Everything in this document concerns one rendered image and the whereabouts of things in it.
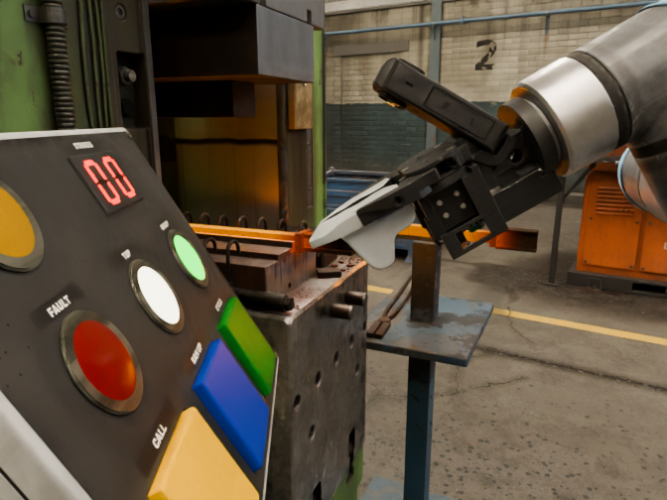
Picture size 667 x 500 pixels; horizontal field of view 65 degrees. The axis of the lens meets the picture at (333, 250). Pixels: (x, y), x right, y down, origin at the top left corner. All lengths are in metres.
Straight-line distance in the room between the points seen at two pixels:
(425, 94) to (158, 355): 0.28
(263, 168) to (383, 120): 8.02
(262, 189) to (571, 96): 0.87
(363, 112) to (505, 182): 8.92
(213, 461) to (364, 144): 9.10
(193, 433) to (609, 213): 4.03
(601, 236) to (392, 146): 5.44
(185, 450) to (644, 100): 0.41
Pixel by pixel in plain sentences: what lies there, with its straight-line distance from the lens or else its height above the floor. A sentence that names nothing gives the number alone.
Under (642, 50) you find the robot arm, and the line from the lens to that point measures 0.49.
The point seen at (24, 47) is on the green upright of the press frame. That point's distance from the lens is 0.70.
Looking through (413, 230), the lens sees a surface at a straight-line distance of 1.21.
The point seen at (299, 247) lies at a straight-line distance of 0.91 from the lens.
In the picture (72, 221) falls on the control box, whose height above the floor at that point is 1.15.
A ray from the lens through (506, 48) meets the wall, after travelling 8.55.
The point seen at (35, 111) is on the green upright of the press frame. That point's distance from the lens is 0.69.
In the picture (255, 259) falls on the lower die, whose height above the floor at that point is 0.98.
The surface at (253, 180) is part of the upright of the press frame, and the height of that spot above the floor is 1.07.
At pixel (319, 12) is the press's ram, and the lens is 1.02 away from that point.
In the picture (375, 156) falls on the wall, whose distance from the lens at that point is 9.28.
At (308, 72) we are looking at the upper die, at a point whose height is 1.29.
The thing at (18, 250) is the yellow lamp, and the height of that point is 1.15.
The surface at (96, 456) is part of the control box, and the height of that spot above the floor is 1.07.
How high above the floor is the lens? 1.21
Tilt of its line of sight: 14 degrees down
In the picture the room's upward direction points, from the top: straight up
